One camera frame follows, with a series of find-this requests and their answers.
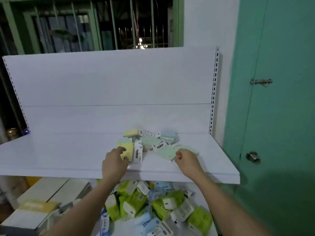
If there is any white metal shelf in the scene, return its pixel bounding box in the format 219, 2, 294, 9
0, 46, 241, 236

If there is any orange drink can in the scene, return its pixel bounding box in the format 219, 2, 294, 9
6, 128, 20, 142

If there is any person's right forearm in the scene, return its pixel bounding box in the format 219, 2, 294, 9
188, 170, 272, 236

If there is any pile of tissue packets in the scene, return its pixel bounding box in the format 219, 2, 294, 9
97, 179, 213, 236

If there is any beige flat box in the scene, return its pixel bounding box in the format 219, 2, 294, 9
17, 178, 69, 204
49, 179, 92, 207

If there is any person's left hand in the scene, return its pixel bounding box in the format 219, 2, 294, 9
102, 146, 130, 182

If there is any green door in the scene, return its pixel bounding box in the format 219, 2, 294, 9
222, 0, 315, 236

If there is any metal door knob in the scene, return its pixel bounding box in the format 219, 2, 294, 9
245, 151, 261, 165

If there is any white box yellow band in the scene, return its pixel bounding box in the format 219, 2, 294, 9
0, 199, 61, 231

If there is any metal door latch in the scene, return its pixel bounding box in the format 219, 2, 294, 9
250, 78, 273, 87

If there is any person's left forearm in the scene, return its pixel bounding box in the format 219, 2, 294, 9
45, 178, 121, 236

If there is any pile of mixed sticky notes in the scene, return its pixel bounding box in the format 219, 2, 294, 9
123, 129, 180, 151

